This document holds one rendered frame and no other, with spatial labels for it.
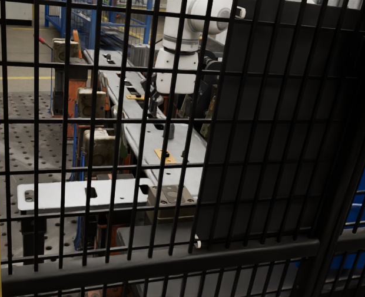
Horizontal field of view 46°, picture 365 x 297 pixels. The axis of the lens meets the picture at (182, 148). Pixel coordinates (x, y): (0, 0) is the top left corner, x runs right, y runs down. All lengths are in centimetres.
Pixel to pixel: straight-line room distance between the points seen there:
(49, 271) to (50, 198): 43
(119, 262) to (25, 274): 10
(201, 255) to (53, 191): 47
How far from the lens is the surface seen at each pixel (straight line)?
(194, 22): 96
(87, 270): 50
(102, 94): 142
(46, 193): 93
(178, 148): 118
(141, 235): 77
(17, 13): 799
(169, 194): 84
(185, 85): 104
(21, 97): 238
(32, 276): 50
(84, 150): 111
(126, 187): 97
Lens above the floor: 148
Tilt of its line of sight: 24 degrees down
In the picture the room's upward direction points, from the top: 9 degrees clockwise
